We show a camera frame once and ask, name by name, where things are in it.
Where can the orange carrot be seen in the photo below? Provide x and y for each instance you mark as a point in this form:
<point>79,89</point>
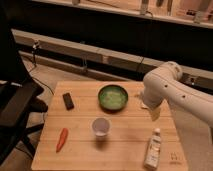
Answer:
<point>62,139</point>

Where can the white plastic bottle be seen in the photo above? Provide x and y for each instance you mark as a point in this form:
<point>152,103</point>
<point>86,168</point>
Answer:
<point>153,151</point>

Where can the green bowl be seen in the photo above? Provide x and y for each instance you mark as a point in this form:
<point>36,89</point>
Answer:
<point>112,97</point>

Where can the black rectangular block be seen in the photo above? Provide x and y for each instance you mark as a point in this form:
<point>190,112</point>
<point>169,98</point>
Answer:
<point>68,101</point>

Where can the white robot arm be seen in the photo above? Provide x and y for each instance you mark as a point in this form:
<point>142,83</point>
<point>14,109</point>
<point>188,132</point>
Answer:
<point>163,82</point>

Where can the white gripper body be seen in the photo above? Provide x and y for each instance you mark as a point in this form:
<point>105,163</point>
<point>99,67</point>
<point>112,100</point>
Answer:
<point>155,113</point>

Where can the black office chair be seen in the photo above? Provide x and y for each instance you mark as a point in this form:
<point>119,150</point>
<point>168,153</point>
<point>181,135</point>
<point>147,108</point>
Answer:
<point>18,95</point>

